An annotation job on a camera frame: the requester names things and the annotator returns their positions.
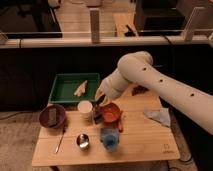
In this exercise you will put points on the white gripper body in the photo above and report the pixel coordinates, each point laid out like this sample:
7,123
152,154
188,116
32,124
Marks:
106,89

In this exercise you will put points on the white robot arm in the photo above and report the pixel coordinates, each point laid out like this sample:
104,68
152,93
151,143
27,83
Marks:
137,68

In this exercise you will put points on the white plastic cup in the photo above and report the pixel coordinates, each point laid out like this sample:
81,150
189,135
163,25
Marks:
86,109

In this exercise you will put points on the blue plastic cup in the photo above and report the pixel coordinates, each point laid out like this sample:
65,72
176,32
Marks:
109,138

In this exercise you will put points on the small steel cup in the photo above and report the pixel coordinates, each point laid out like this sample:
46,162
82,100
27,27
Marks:
82,141

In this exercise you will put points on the orange bowl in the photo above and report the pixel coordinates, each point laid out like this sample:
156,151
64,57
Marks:
110,112

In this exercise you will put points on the orange carrot toy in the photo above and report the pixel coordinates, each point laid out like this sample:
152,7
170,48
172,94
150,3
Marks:
120,124

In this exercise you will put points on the black object on floor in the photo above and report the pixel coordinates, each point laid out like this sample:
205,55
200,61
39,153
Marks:
130,32

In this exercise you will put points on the green plastic tray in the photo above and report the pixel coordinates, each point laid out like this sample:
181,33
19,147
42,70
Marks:
65,85

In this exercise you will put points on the light blue rag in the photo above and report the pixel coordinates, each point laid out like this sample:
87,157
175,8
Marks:
161,116

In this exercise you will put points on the metal spoon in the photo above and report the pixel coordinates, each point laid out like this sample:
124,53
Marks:
60,140

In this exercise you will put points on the purple bowl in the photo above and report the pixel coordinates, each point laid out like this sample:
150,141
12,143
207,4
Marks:
52,116

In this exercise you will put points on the white horizontal rail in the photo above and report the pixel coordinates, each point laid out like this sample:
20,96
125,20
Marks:
104,41

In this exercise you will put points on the white upright post centre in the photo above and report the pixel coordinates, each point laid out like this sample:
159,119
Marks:
95,28

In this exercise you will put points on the white upright post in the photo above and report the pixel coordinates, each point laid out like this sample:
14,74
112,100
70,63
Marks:
95,28
191,24

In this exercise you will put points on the white upright post right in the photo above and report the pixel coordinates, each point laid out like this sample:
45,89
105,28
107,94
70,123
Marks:
191,24

